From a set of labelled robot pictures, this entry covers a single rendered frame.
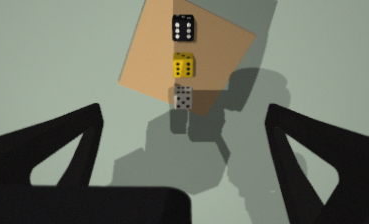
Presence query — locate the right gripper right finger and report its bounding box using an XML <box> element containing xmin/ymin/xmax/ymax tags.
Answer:
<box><xmin>265</xmin><ymin>103</ymin><xmax>369</xmax><ymax>224</ymax></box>

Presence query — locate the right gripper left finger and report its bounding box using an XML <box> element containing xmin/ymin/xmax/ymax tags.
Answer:
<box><xmin>0</xmin><ymin>103</ymin><xmax>104</xmax><ymax>186</ymax></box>

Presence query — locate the white die with black pips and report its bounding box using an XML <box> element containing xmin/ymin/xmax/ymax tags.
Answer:
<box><xmin>174</xmin><ymin>86</ymin><xmax>192</xmax><ymax>109</ymax></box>

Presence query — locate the tan flat mat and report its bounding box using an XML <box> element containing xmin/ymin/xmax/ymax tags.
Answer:
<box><xmin>119</xmin><ymin>0</ymin><xmax>256</xmax><ymax>116</ymax></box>

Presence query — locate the yellow die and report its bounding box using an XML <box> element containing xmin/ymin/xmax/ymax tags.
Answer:
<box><xmin>173</xmin><ymin>53</ymin><xmax>193</xmax><ymax>77</ymax></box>

